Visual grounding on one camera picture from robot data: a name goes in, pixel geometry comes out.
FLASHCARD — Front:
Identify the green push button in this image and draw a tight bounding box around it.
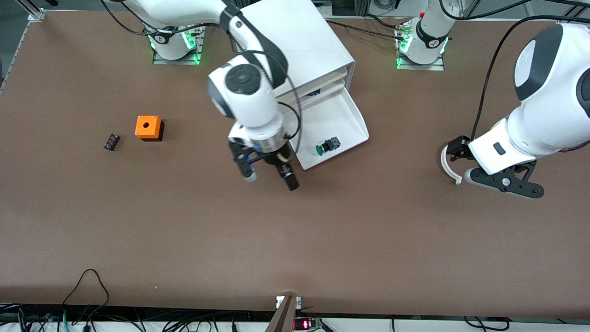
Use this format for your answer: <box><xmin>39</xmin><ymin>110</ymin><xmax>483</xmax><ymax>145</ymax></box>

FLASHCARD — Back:
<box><xmin>316</xmin><ymin>136</ymin><xmax>341</xmax><ymax>156</ymax></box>

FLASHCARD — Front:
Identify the white curved plastic arc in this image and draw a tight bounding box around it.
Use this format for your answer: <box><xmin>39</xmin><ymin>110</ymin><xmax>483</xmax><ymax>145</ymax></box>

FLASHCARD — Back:
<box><xmin>441</xmin><ymin>145</ymin><xmax>463</xmax><ymax>185</ymax></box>

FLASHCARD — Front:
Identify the orange box with hole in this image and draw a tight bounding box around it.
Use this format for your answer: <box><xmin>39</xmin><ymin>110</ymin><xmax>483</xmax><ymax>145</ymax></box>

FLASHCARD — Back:
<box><xmin>135</xmin><ymin>115</ymin><xmax>165</xmax><ymax>142</ymax></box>

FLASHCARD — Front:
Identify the circuit board with red display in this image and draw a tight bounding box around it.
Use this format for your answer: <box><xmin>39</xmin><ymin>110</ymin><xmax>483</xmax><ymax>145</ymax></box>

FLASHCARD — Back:
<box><xmin>294</xmin><ymin>317</ymin><xmax>324</xmax><ymax>332</ymax></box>

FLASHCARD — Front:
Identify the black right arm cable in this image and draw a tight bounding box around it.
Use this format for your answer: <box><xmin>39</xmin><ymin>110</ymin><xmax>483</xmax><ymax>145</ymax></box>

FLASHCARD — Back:
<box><xmin>99</xmin><ymin>0</ymin><xmax>303</xmax><ymax>155</ymax></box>

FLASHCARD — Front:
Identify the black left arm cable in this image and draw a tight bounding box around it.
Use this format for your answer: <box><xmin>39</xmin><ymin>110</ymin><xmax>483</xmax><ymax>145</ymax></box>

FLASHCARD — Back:
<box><xmin>440</xmin><ymin>0</ymin><xmax>590</xmax><ymax>139</ymax></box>

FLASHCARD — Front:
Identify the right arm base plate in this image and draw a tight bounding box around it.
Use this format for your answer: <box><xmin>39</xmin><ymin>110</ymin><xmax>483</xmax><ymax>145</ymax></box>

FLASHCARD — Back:
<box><xmin>152</xmin><ymin>13</ymin><xmax>206</xmax><ymax>65</ymax></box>

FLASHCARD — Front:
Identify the grey camera mounting post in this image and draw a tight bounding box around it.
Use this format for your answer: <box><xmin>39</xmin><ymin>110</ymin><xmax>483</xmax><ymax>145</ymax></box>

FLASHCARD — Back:
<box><xmin>265</xmin><ymin>295</ymin><xmax>302</xmax><ymax>332</ymax></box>

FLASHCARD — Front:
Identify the black cable to arm base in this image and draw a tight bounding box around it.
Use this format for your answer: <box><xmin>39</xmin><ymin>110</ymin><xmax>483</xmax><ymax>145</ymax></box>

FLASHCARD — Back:
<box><xmin>325</xmin><ymin>15</ymin><xmax>407</xmax><ymax>41</ymax></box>

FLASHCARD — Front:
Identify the black coiled cable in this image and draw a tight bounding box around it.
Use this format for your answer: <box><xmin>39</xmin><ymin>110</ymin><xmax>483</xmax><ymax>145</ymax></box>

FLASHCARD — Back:
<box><xmin>463</xmin><ymin>316</ymin><xmax>510</xmax><ymax>332</ymax></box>

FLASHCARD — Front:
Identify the black looped cable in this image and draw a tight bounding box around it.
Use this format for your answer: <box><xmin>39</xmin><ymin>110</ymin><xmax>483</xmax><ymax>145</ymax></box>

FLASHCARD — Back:
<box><xmin>62</xmin><ymin>269</ymin><xmax>110</xmax><ymax>319</ymax></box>

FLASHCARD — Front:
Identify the aluminium frame profile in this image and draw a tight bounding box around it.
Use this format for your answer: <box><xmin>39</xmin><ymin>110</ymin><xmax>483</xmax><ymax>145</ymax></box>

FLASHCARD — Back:
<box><xmin>18</xmin><ymin>0</ymin><xmax>47</xmax><ymax>21</ymax></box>

